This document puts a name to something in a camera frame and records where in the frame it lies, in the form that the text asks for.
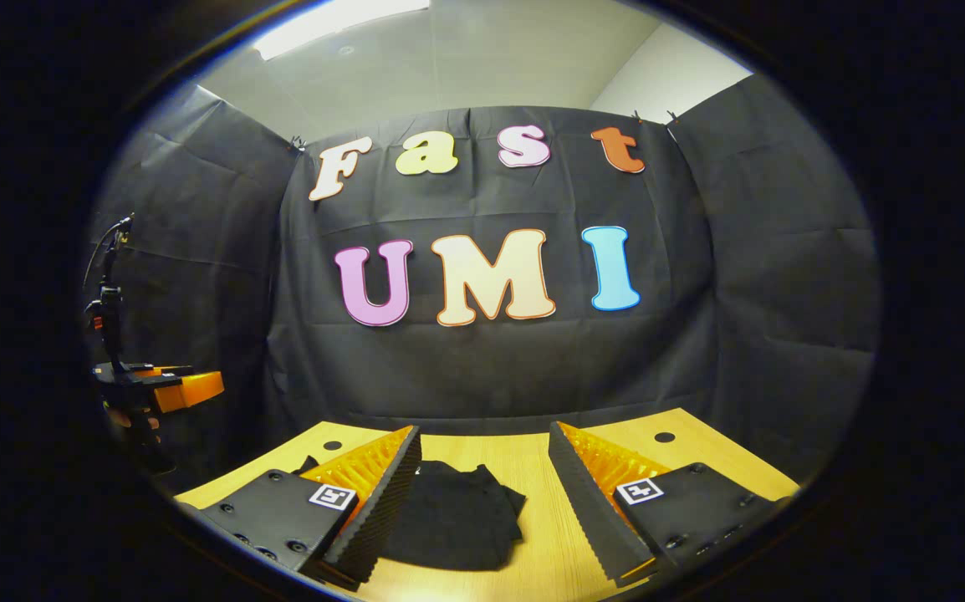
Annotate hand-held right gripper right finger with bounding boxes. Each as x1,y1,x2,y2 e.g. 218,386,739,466
548,421,801,586

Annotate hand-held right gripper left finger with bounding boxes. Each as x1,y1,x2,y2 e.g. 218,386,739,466
175,425,422,591

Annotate black buttoned cardigan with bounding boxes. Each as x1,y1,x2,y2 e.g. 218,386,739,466
294,456,527,572

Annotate ceiling light panel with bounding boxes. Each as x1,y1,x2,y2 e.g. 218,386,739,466
253,0,431,61

